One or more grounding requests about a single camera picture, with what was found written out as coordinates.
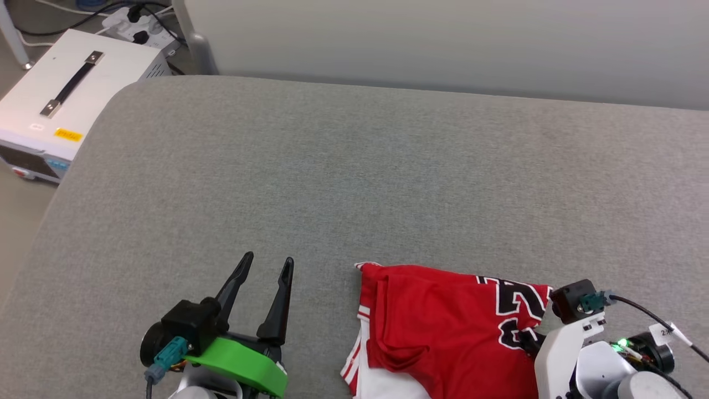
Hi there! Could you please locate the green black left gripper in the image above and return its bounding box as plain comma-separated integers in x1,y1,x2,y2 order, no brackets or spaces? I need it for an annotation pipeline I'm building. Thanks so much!
186,251,295,398

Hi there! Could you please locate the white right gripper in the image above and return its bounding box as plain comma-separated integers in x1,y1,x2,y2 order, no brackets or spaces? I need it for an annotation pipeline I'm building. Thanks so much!
518,312,608,399

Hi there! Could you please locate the red and white basketball jersey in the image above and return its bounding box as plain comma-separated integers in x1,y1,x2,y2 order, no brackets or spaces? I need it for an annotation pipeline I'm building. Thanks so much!
341,262,554,399

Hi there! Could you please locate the white power supply box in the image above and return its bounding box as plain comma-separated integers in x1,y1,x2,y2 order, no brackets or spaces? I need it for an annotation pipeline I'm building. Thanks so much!
0,29,173,183

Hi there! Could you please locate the white power strip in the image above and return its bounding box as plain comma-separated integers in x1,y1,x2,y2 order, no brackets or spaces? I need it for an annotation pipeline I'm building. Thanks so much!
101,6,182,52

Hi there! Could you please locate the white partition panel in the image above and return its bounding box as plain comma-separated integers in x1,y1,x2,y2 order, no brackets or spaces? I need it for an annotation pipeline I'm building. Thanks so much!
172,0,709,110

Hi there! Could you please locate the white cable label tag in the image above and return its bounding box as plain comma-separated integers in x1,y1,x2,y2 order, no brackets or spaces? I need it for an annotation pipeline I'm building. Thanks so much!
648,323,694,348

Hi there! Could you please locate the black floor cable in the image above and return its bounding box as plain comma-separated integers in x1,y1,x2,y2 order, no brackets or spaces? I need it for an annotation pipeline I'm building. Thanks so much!
16,0,167,38

